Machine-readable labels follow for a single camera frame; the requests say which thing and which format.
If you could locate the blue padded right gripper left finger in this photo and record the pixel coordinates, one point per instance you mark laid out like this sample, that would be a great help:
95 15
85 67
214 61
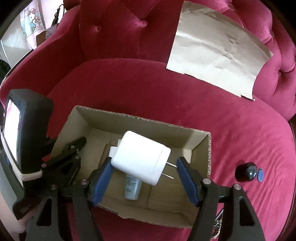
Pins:
52 222

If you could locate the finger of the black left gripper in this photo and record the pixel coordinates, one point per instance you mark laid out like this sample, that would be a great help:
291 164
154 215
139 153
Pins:
62 170

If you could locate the metal keychain with charms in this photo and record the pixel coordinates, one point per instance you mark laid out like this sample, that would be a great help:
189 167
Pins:
217 224

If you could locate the black round knob cap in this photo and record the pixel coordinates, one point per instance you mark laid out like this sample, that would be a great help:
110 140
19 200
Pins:
246 172

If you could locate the blue teardrop key fob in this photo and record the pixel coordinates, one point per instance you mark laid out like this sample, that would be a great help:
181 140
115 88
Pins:
260 175

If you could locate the large white wall charger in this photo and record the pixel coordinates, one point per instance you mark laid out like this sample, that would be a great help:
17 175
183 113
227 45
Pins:
141 157

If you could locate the small white plug adapter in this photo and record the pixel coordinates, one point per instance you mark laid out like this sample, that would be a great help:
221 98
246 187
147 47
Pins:
113 149

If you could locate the light blue cosmetic tube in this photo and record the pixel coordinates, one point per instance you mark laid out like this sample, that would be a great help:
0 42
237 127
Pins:
132 187

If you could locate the small brown cardboard box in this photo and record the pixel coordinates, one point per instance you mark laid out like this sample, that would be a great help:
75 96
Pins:
45 34

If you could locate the red velvet tufted armchair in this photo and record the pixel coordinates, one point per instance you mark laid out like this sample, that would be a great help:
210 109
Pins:
112 55

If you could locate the crumpled brown paper sheet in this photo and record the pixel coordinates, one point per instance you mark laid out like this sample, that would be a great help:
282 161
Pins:
213 48

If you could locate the hello kitty wall poster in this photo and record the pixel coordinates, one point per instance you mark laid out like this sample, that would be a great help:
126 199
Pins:
32 22

